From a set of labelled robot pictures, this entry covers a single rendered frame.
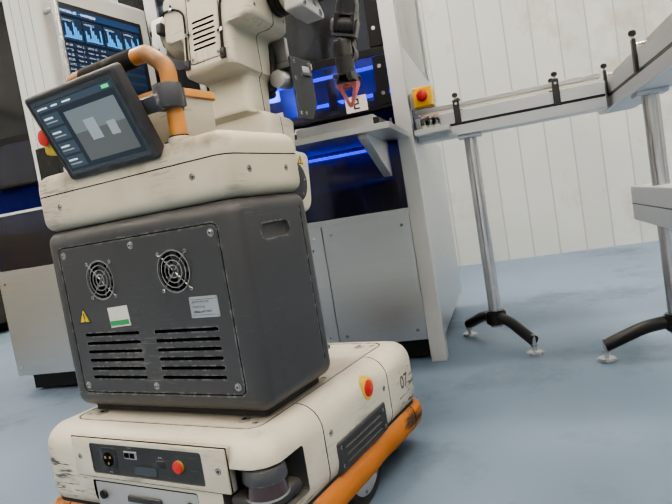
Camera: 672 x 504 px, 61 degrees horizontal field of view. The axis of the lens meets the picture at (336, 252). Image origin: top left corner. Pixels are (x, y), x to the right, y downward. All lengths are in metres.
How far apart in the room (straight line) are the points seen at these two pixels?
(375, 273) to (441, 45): 3.08
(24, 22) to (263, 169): 1.36
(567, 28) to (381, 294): 3.31
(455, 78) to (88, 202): 4.02
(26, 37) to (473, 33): 3.58
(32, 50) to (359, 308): 1.46
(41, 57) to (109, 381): 1.24
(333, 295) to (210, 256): 1.29
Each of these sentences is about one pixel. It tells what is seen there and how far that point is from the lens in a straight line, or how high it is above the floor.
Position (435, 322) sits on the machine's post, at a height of 0.15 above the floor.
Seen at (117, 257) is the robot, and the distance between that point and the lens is 1.23.
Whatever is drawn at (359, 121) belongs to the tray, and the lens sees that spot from 1.86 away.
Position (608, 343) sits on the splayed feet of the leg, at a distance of 2.10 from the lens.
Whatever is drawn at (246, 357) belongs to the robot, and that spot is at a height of 0.40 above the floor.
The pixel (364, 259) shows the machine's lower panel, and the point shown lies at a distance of 2.25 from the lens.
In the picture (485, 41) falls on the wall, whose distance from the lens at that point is 5.03.
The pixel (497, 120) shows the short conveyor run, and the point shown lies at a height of 0.87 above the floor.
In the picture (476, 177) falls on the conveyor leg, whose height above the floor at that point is 0.67.
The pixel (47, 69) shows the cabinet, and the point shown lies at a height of 1.24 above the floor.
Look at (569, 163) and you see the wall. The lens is 4.94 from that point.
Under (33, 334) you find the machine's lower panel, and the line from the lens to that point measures 3.12.
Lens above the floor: 0.64
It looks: 4 degrees down
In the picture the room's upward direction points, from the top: 9 degrees counter-clockwise
